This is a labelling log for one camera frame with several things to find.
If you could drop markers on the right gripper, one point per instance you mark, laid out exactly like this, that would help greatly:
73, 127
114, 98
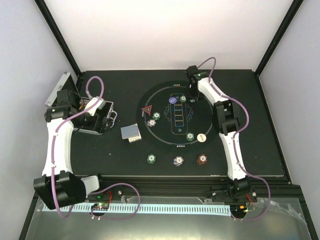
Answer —
189, 97

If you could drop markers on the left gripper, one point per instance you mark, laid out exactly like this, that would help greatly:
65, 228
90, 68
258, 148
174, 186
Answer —
93, 127

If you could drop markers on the purple round button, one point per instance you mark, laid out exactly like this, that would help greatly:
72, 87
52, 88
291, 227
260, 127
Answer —
172, 100

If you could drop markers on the blue playing card deck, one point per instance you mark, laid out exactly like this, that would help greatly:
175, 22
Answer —
130, 131

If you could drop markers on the white round dealer button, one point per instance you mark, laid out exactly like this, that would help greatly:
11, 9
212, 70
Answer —
201, 137

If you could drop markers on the red triangle marker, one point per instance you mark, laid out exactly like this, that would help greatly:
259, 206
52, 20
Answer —
147, 109

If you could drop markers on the red brown poker chip stack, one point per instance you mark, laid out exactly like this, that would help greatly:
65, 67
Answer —
202, 159

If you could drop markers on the green poker chip stack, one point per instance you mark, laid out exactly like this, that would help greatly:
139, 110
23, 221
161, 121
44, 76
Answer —
151, 158

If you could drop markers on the blue white poker chip stack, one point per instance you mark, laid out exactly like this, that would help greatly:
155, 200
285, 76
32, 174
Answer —
178, 161

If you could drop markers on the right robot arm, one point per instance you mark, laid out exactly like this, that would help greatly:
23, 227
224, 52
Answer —
226, 113

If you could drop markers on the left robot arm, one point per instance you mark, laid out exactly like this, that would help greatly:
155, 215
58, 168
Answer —
58, 186

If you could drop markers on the aluminium poker chip case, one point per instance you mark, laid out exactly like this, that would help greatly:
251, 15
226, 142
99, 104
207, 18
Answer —
68, 111

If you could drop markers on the round black poker mat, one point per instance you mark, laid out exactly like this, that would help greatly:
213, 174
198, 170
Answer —
176, 120

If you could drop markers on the left base circuit board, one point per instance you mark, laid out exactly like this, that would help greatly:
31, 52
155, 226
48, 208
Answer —
100, 206

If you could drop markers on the base circuit board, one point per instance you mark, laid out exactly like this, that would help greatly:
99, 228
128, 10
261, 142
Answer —
242, 208
100, 206

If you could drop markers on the right base circuit board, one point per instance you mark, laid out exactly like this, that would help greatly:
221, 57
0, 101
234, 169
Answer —
242, 208

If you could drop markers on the black aluminium rail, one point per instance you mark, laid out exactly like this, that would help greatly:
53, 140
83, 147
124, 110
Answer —
171, 186

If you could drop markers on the white slotted cable duct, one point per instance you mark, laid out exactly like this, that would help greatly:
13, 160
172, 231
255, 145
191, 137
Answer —
146, 208

